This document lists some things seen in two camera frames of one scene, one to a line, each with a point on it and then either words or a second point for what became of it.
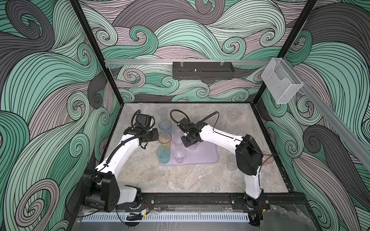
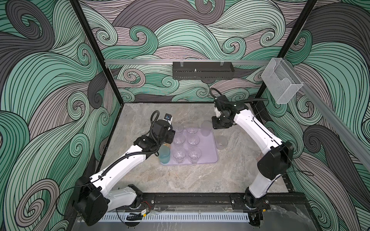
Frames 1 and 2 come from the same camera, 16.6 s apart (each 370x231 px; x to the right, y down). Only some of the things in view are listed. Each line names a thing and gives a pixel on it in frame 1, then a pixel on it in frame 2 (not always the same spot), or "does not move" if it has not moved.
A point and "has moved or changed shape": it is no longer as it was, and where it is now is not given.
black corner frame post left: (99, 50) does not move
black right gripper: (186, 143) to (216, 125)
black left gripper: (155, 136) to (170, 136)
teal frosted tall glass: (163, 153) does not move
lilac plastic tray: (203, 153) does not move
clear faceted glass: (177, 141) does not move
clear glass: (194, 146) has moved or changed shape
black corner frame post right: (302, 19) does not move
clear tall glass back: (179, 154) does not move
